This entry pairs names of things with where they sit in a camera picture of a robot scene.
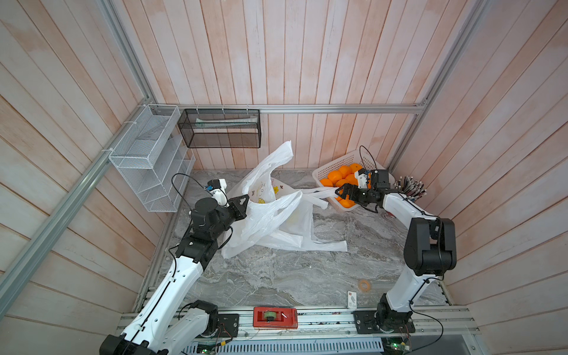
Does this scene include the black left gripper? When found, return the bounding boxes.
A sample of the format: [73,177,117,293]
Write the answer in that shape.
[210,194,250,239]

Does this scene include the white printed plastic bag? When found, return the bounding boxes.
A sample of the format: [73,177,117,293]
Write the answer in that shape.
[220,141,339,260]

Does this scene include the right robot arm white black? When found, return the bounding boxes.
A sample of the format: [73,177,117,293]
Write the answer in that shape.
[335,169,457,334]

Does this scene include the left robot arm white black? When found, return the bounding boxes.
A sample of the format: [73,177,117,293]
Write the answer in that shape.
[99,195,249,354]

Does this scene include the orange mandarin middle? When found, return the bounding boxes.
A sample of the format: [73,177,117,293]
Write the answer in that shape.
[327,170,343,186]

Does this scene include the orange mandarin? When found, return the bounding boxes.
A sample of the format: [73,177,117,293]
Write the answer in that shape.
[327,170,343,186]
[350,164,362,173]

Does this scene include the orange mandarin back right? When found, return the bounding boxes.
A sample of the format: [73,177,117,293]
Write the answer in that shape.
[350,164,362,173]

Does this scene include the white plastic perforated basket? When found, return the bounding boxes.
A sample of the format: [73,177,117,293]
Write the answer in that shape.
[312,146,396,212]

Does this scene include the small white card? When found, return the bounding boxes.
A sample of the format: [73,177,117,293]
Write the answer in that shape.
[348,291,357,309]

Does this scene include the red tape dispenser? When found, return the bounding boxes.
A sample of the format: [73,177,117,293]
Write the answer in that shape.
[253,307,298,329]

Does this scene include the black wire mesh basket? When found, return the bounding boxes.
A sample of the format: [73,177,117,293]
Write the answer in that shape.
[177,108,262,149]

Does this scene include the white wire mesh shelf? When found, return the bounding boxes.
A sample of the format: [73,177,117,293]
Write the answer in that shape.
[109,104,195,213]

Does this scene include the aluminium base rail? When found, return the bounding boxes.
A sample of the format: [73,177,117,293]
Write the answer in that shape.
[101,301,480,354]

